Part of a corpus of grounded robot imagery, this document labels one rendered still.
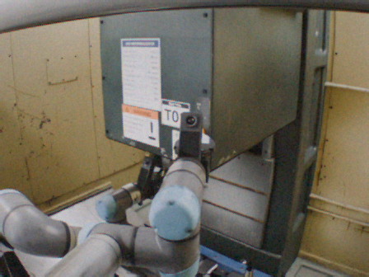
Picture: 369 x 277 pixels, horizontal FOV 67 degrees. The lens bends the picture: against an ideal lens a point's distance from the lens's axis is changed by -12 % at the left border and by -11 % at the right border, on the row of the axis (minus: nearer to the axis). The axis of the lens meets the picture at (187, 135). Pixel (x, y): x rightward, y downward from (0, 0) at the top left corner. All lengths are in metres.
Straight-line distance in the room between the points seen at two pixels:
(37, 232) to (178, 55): 0.55
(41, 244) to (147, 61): 0.55
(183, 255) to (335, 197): 1.42
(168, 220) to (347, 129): 1.37
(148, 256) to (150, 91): 0.50
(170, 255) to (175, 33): 0.53
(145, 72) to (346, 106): 1.12
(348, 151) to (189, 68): 1.17
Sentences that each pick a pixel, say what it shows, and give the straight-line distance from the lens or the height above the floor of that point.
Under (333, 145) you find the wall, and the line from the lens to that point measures 1.77.
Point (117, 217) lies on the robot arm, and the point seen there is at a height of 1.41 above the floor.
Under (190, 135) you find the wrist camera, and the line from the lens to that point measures 0.64.
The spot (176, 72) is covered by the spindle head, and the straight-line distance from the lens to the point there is 0.82.
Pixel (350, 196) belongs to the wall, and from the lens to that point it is 1.85.
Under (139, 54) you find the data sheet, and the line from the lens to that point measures 0.91.
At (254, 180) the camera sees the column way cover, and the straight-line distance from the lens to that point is 1.54.
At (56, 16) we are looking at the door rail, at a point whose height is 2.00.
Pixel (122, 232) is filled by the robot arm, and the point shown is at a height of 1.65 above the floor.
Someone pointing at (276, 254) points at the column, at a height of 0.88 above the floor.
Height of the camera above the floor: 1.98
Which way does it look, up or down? 19 degrees down
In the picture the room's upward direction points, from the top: straight up
